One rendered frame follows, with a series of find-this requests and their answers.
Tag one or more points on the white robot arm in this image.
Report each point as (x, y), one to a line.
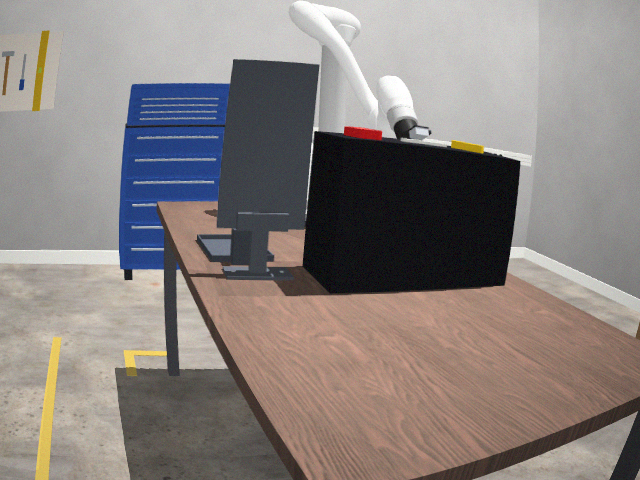
(393, 103)

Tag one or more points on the yellow rectangular block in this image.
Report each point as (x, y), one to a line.
(467, 146)

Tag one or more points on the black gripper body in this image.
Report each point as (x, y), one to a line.
(401, 128)

